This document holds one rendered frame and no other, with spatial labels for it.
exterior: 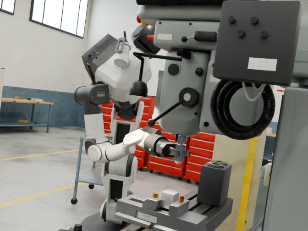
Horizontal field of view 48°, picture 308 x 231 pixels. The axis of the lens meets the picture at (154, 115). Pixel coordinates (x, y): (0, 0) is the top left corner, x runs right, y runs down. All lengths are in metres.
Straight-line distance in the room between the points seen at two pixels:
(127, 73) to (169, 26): 0.48
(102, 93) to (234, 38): 0.88
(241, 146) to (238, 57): 2.17
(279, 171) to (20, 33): 10.13
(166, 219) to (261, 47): 0.74
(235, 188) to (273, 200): 1.99
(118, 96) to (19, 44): 9.19
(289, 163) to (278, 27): 0.41
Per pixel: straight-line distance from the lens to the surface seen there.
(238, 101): 1.21
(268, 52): 0.95
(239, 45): 0.97
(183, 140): 1.37
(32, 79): 11.27
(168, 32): 1.32
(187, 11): 1.30
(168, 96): 1.31
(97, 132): 1.70
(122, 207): 1.45
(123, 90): 1.73
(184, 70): 1.30
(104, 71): 1.75
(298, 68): 1.20
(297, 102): 1.14
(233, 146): 3.11
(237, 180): 3.13
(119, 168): 2.07
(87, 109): 1.69
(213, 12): 1.27
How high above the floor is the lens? 1.44
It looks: 3 degrees down
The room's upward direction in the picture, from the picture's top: 8 degrees clockwise
